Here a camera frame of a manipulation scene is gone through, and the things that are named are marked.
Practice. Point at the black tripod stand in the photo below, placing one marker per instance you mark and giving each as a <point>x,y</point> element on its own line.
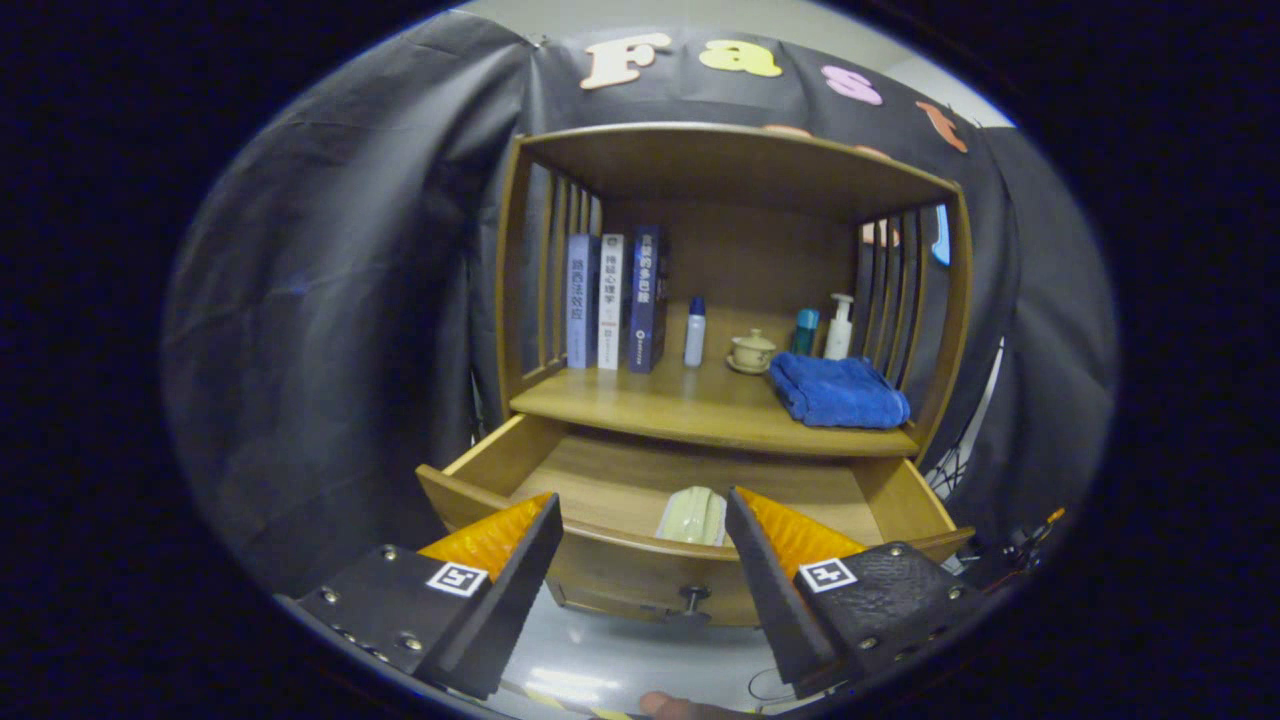
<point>950,468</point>

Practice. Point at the light blue book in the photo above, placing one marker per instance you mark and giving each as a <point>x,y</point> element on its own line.
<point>581,300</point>

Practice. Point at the beige lidded teacup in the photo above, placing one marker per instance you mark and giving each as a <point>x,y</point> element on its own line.
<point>751,352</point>

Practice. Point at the wooden cabinet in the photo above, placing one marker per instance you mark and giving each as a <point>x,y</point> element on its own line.
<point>740,160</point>

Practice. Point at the white pump bottle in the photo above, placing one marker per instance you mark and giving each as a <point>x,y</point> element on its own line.
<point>838,335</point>

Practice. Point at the black drawer knob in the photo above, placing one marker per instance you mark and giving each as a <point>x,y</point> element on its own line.
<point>694,600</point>

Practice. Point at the teal bottle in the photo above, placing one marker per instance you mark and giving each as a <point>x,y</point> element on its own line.
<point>804,335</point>

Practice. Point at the wooden countertop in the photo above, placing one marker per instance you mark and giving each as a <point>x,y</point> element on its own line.
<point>680,400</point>

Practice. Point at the dark blue book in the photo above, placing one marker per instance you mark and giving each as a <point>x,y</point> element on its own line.
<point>647,300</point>

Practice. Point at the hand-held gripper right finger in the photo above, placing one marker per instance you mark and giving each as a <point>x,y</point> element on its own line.
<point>770,600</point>

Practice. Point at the white book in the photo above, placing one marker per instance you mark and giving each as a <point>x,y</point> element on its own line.
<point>611,300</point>

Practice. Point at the white bottle with blue cap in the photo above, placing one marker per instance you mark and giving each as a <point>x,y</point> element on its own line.
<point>694,340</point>

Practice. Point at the blue folded towel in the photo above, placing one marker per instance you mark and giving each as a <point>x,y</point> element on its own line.
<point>835,392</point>

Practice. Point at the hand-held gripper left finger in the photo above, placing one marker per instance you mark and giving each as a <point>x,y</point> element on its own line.
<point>505,600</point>

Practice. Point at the black clamp with orange tip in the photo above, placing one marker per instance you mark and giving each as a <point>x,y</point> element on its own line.
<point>1030,545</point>

